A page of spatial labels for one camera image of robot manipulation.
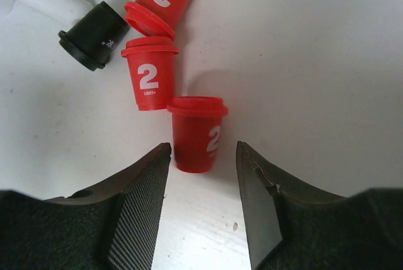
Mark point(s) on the red coffee capsule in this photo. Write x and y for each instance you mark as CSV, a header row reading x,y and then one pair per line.
x,y
155,17
151,64
197,124

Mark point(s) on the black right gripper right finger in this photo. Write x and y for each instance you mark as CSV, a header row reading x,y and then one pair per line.
x,y
291,224

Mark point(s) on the black coffee capsule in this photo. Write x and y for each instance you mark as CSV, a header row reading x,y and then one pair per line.
x,y
92,39

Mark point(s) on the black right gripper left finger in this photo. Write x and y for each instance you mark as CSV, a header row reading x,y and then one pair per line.
x,y
112,224

